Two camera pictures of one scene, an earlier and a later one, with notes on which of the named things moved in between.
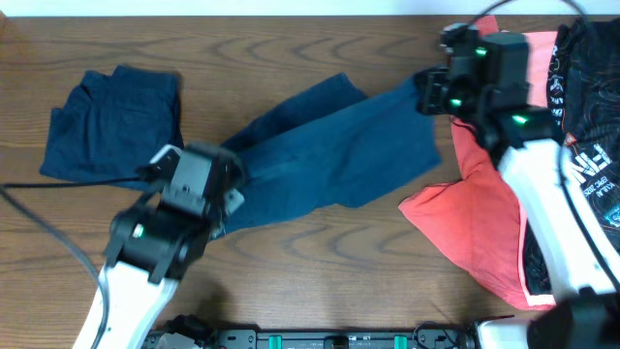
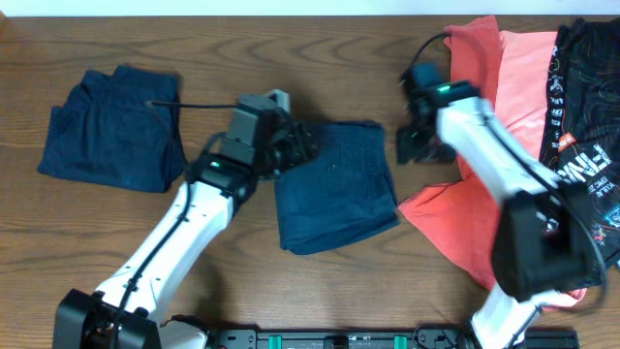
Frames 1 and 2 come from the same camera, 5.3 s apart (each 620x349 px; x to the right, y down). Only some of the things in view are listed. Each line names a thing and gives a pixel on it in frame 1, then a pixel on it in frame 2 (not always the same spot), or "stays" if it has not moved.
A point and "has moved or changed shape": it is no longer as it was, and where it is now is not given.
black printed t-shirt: (583, 88) stays
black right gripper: (428, 88) to (408, 148)
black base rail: (211, 337) stays
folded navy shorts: (111, 125) stays
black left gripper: (233, 196) to (297, 142)
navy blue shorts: (330, 144) has moved or changed shape
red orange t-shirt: (477, 217) stays
